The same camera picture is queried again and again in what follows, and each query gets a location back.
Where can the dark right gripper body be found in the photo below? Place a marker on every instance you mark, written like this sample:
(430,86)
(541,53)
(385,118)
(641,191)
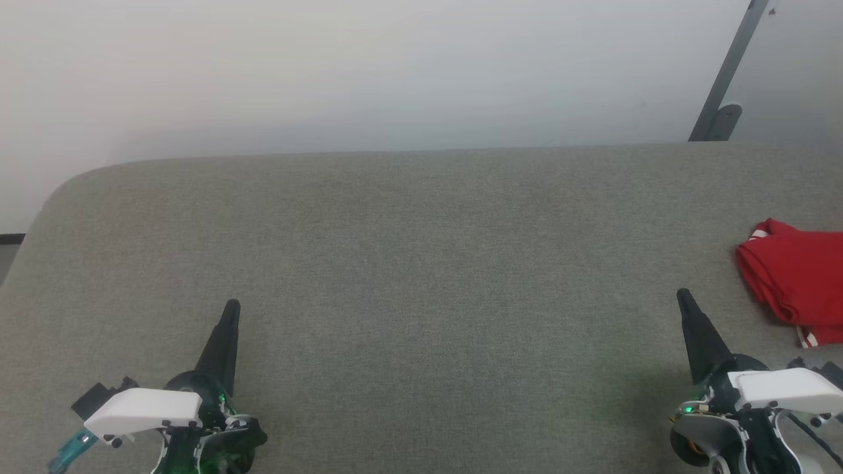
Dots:
(721,388)

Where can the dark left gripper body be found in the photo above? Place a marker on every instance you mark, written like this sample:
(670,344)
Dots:
(227,447)

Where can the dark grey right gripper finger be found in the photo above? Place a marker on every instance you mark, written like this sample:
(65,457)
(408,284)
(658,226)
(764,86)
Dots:
(712,349)
(695,355)

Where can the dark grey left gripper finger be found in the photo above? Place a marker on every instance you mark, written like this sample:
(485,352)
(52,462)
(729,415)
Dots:
(214,362)
(230,362)

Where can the red jersey with white trim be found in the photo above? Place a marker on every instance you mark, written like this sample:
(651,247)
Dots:
(797,276)

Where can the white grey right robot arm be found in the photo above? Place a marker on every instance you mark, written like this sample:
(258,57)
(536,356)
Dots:
(708,438)

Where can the grey fabric sofa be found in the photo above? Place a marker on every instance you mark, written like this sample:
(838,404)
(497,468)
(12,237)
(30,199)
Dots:
(421,263)

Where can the white right wrist camera cover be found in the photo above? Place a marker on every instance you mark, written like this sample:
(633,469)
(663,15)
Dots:
(784,388)

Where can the white wrist camera cover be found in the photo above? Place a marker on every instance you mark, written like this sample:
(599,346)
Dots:
(141,408)
(784,388)

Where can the white left wrist camera cover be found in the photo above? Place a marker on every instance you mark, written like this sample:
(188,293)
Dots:
(141,408)

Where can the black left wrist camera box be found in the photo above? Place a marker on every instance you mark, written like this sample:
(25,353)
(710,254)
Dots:
(99,395)

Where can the grey metal pole with bracket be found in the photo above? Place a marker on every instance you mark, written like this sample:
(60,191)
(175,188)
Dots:
(728,79)

